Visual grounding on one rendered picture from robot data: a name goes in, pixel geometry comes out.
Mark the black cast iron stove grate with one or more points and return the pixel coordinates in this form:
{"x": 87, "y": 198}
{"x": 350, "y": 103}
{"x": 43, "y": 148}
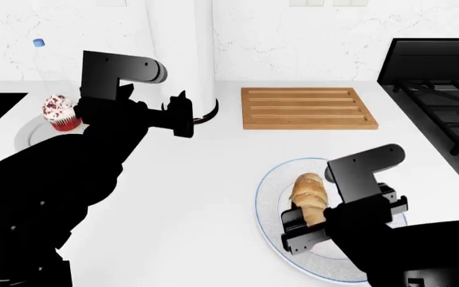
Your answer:
{"x": 444, "y": 101}

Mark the black l-shaped camera bracket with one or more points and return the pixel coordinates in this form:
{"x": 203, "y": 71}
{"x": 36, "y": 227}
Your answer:
{"x": 102, "y": 74}
{"x": 357, "y": 179}

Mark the black L-shaped right camera bracket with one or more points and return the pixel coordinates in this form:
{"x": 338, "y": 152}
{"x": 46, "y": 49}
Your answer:
{"x": 357, "y": 179}

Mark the black L-shaped left camera bracket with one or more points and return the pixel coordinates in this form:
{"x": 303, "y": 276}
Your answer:
{"x": 102, "y": 74}

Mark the wooden grooved cutting board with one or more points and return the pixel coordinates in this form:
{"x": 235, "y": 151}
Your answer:
{"x": 305, "y": 109}

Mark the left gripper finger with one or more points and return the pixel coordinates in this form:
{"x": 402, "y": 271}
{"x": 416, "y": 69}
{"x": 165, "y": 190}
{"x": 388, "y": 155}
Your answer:
{"x": 83, "y": 112}
{"x": 182, "y": 119}

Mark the white wall outlet plate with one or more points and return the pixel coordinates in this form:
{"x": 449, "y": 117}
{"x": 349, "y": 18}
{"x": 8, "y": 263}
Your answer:
{"x": 350, "y": 2}

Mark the plain white plate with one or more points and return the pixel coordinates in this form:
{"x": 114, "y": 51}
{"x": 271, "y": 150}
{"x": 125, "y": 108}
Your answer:
{"x": 32, "y": 134}

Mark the white plate with blue rim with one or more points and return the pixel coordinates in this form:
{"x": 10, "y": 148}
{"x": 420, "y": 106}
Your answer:
{"x": 269, "y": 209}

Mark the golden brown croissant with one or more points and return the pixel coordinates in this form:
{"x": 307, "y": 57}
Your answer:
{"x": 309, "y": 191}

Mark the red cupcake with white frosting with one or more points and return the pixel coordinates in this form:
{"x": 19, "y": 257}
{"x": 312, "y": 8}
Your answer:
{"x": 60, "y": 115}

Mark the clear bottle with blue cap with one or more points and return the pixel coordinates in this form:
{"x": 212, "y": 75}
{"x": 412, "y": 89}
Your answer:
{"x": 39, "y": 42}

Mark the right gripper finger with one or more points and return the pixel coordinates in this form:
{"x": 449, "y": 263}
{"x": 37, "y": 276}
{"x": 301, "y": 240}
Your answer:
{"x": 305, "y": 239}
{"x": 397, "y": 205}

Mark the black gas stove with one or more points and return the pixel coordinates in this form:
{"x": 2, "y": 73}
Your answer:
{"x": 428, "y": 62}

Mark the tall white cylindrical canister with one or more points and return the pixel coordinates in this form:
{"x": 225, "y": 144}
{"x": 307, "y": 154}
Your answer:
{"x": 189, "y": 36}

